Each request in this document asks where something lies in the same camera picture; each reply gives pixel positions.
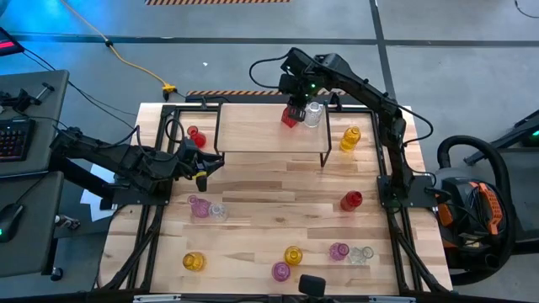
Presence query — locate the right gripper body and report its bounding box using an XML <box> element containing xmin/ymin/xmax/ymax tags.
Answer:
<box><xmin>277</xmin><ymin>71</ymin><xmax>318</xmax><ymax>107</ymax></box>

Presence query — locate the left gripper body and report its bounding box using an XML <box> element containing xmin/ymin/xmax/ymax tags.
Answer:
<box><xmin>169</xmin><ymin>137</ymin><xmax>203</xmax><ymax>180</ymax></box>

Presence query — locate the red ribbed glass vase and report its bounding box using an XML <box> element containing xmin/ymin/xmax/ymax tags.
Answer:
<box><xmin>339</xmin><ymin>190</ymin><xmax>364</xmax><ymax>212</ymax></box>
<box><xmin>280</xmin><ymin>107</ymin><xmax>299</xmax><ymax>130</ymax></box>

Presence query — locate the clear tall glass vase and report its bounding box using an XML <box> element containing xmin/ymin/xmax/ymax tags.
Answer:
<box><xmin>303</xmin><ymin>101</ymin><xmax>324</xmax><ymax>129</ymax></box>

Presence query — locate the pink teardrop glass vase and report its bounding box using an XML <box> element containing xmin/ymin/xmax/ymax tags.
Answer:
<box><xmin>187</xmin><ymin>194</ymin><xmax>212</xmax><ymax>220</ymax></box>

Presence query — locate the clear squat glass vase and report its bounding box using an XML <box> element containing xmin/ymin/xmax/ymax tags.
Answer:
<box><xmin>208</xmin><ymin>203</ymin><xmax>230</xmax><ymax>223</ymax></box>

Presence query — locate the yellow glass vase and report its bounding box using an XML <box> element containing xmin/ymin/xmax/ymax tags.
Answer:
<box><xmin>283</xmin><ymin>245</ymin><xmax>304</xmax><ymax>267</ymax></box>
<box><xmin>339</xmin><ymin>125</ymin><xmax>362</xmax><ymax>153</ymax></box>
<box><xmin>182</xmin><ymin>251</ymin><xmax>207</xmax><ymax>273</ymax></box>

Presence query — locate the pink ribbed glass vase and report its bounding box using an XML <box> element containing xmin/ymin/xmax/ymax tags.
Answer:
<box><xmin>328</xmin><ymin>242</ymin><xmax>350</xmax><ymax>262</ymax></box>
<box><xmin>271</xmin><ymin>261</ymin><xmax>291</xmax><ymax>283</ymax></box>

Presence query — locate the clear bell glass vase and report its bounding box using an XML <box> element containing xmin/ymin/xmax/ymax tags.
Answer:
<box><xmin>348</xmin><ymin>245</ymin><xmax>376</xmax><ymax>266</ymax></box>

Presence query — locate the red faceted glass vase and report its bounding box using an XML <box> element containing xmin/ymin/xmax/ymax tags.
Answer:
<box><xmin>186</xmin><ymin>125</ymin><xmax>208</xmax><ymax>150</ymax></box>

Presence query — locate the hazard-striped black mat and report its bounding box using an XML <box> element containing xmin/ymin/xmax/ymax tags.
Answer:
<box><xmin>184</xmin><ymin>89</ymin><xmax>368</xmax><ymax>106</ymax></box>

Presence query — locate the white paper sheet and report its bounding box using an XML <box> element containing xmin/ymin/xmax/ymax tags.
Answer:
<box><xmin>78</xmin><ymin>162</ymin><xmax>118</xmax><ymax>223</ymax></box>

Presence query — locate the grey desk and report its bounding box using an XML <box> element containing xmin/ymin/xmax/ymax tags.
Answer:
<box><xmin>0</xmin><ymin>170</ymin><xmax>65</xmax><ymax>279</ymax></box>
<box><xmin>0</xmin><ymin>69</ymin><xmax>71</xmax><ymax>178</ymax></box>

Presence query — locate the black rounded object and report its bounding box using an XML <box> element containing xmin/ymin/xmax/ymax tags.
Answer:
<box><xmin>297</xmin><ymin>274</ymin><xmax>327</xmax><ymax>298</ymax></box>

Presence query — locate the black keyboard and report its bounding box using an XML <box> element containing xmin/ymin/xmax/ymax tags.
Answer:
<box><xmin>0</xmin><ymin>117</ymin><xmax>37</xmax><ymax>163</ymax></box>

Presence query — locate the black desk clamp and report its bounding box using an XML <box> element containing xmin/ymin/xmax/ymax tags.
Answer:
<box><xmin>0</xmin><ymin>82</ymin><xmax>56</xmax><ymax>114</ymax></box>

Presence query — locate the black computer mouse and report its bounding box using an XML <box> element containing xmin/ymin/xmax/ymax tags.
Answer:
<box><xmin>0</xmin><ymin>203</ymin><xmax>25</xmax><ymax>244</ymax></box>

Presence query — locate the monitor with red screen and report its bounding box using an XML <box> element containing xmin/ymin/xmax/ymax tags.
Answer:
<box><xmin>0</xmin><ymin>26</ymin><xmax>25</xmax><ymax>58</ymax></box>

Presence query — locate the orange and black device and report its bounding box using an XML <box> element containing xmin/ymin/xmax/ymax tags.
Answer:
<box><xmin>435</xmin><ymin>175</ymin><xmax>506</xmax><ymax>270</ymax></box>

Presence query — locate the black stand with green light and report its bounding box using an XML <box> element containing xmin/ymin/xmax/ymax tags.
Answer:
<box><xmin>462</xmin><ymin>108</ymin><xmax>539</xmax><ymax>167</ymax></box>

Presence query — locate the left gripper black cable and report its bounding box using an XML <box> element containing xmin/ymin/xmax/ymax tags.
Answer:
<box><xmin>107</xmin><ymin>117</ymin><xmax>189</xmax><ymax>163</ymax></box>

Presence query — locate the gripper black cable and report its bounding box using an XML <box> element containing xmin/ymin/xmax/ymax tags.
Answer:
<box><xmin>248</xmin><ymin>53</ymin><xmax>292</xmax><ymax>92</ymax></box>
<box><xmin>107</xmin><ymin>117</ymin><xmax>189</xmax><ymax>163</ymax></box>

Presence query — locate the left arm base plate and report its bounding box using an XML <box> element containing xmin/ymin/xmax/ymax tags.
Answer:
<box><xmin>109</xmin><ymin>171</ymin><xmax>174</xmax><ymax>208</ymax></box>

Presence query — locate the wooden shelf black frame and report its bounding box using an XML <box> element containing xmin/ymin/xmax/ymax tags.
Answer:
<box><xmin>213</xmin><ymin>102</ymin><xmax>333</xmax><ymax>168</ymax></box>

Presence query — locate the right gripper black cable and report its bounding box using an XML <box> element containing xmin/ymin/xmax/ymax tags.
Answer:
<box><xmin>248</xmin><ymin>53</ymin><xmax>292</xmax><ymax>92</ymax></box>

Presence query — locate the black aluminium table frame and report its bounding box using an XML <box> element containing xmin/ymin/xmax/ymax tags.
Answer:
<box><xmin>97</xmin><ymin>103</ymin><xmax>454</xmax><ymax>295</ymax></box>

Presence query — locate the yellow extension cable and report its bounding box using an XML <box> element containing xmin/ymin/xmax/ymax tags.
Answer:
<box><xmin>58</xmin><ymin>0</ymin><xmax>178</xmax><ymax>102</ymax></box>

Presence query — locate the silver metal bracket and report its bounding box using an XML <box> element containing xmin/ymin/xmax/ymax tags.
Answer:
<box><xmin>132</xmin><ymin>294</ymin><xmax>183</xmax><ymax>303</ymax></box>
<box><xmin>368</xmin><ymin>295</ymin><xmax>418</xmax><ymax>303</ymax></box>

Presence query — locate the metal handle knob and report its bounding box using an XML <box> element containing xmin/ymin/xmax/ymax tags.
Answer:
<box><xmin>53</xmin><ymin>214</ymin><xmax>82</xmax><ymax>231</ymax></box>

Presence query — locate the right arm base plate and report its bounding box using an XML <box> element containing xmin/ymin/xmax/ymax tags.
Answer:
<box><xmin>376</xmin><ymin>173</ymin><xmax>440</xmax><ymax>210</ymax></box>

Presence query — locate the black corrugated hose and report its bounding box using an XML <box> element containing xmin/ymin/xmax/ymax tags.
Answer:
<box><xmin>435</xmin><ymin>134</ymin><xmax>518</xmax><ymax>287</ymax></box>

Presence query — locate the thin black floor cable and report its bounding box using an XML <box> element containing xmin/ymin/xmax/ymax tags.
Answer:
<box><xmin>512</xmin><ymin>0</ymin><xmax>539</xmax><ymax>20</ymax></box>

